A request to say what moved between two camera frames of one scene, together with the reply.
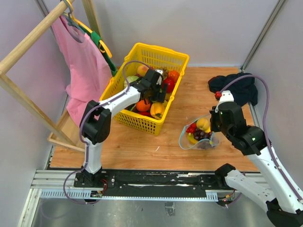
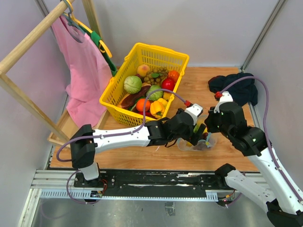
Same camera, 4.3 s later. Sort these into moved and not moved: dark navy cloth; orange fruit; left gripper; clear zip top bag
Moved: left gripper
Not moved: dark navy cloth; orange fruit; clear zip top bag
